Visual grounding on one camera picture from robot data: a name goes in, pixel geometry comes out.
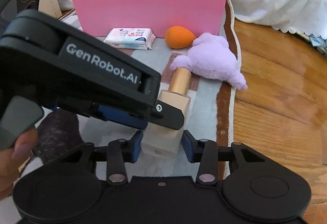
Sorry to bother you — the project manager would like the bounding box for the foundation bottle with gold cap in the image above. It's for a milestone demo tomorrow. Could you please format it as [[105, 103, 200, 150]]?
[[139, 67, 192, 162]]

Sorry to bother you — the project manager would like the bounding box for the checkered oval rug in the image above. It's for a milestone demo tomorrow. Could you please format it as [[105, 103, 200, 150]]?
[[26, 0, 243, 184]]

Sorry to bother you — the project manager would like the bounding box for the small white tissue pack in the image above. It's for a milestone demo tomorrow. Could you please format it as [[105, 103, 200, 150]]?
[[103, 27, 156, 51]]

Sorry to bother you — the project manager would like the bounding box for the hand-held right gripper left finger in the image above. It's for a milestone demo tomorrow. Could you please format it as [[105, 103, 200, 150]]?
[[60, 131, 143, 186]]

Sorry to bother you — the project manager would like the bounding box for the orange makeup sponge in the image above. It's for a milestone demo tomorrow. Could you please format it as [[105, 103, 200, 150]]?
[[165, 26, 196, 49]]

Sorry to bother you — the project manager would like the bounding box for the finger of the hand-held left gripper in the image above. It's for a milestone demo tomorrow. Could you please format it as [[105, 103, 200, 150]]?
[[92, 104, 149, 130], [148, 101, 185, 130]]

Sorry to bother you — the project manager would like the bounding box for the purple plush toy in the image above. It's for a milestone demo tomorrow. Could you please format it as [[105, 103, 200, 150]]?
[[170, 32, 248, 91]]

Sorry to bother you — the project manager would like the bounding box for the pink cardboard box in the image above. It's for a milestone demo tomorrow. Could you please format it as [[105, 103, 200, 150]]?
[[71, 0, 227, 38]]

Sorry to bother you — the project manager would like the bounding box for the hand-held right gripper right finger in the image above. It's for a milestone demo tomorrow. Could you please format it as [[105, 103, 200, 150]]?
[[182, 129, 266, 186]]

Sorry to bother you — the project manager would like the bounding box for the person's left hand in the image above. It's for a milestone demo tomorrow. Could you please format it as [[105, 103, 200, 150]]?
[[0, 127, 39, 196]]

